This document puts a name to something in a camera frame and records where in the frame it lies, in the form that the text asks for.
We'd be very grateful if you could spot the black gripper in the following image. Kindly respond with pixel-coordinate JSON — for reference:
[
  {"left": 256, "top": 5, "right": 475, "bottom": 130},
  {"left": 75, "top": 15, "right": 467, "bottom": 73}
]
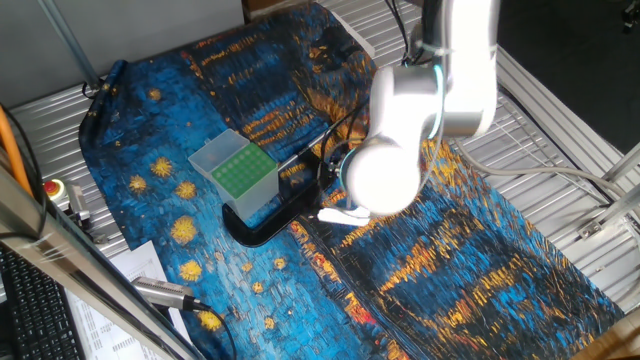
[{"left": 322, "top": 153, "right": 348, "bottom": 202}]

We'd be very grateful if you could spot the black C-clamp with steel screw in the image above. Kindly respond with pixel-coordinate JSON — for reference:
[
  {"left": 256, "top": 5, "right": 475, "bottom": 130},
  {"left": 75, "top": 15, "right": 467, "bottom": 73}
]
[{"left": 221, "top": 132, "right": 335, "bottom": 249}]

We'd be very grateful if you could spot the clear box with green rack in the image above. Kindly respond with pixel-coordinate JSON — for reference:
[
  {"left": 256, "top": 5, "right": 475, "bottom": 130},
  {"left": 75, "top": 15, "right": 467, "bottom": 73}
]
[{"left": 187, "top": 128, "right": 281, "bottom": 223}]

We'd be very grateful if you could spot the starry night painting cloth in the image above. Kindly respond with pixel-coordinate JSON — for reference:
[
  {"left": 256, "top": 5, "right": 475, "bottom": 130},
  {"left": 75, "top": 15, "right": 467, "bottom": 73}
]
[{"left": 78, "top": 1, "right": 627, "bottom": 360}]

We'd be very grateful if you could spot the brown cardboard box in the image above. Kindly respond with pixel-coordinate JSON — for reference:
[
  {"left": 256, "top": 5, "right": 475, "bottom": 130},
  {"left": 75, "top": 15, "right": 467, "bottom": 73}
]
[{"left": 241, "top": 0, "right": 322, "bottom": 22}]

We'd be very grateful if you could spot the printed white paper sheet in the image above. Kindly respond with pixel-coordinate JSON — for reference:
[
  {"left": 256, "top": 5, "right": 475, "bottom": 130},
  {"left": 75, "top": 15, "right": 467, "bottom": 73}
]
[{"left": 63, "top": 240, "right": 195, "bottom": 360}]

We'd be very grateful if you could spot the red emergency stop button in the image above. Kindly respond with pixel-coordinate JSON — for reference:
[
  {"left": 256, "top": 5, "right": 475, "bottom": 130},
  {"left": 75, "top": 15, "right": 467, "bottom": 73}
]
[{"left": 42, "top": 178, "right": 92, "bottom": 225}]

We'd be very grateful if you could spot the grey metal pole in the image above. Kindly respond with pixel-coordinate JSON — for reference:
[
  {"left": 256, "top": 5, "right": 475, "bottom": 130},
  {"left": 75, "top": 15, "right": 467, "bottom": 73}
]
[{"left": 36, "top": 0, "right": 102, "bottom": 92}]

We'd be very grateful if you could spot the orange pole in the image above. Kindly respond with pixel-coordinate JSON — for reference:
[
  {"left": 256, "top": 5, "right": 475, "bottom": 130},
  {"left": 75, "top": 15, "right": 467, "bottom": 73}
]
[{"left": 0, "top": 103, "right": 34, "bottom": 197}]

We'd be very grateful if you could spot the black computer keyboard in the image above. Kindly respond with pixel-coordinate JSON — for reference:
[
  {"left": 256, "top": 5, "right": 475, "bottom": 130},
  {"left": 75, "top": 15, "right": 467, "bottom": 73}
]
[{"left": 0, "top": 246, "right": 87, "bottom": 360}]

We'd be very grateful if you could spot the wooden board corner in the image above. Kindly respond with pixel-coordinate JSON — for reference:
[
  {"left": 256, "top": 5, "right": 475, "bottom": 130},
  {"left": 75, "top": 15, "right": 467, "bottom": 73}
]
[{"left": 568, "top": 308, "right": 640, "bottom": 360}]

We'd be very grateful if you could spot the black tripod device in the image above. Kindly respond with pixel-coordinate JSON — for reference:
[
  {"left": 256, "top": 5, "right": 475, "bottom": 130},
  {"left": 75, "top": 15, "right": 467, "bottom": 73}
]
[{"left": 621, "top": 0, "right": 640, "bottom": 35}]

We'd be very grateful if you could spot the black camera cable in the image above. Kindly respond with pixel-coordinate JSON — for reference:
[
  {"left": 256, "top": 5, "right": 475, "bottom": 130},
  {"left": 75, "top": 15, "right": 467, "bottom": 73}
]
[{"left": 198, "top": 301, "right": 240, "bottom": 360}]

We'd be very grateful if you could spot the thick grey base cable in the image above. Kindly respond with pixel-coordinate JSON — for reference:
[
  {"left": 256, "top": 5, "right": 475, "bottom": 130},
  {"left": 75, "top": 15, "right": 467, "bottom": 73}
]
[{"left": 452, "top": 137, "right": 640, "bottom": 207}]

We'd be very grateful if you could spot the silver ridged camera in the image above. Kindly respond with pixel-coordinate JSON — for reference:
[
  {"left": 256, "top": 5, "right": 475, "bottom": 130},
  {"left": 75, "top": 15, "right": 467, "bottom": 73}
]
[{"left": 131, "top": 276, "right": 212, "bottom": 315}]

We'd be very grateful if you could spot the aluminium frame bar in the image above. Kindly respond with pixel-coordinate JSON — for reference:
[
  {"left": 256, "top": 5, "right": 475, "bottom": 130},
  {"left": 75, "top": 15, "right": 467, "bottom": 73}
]
[{"left": 0, "top": 163, "right": 207, "bottom": 360}]

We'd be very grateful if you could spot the aluminium corner frame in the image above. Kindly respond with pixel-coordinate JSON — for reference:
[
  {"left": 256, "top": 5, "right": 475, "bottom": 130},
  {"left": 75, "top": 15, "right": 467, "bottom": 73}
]
[{"left": 578, "top": 141, "right": 640, "bottom": 242}]

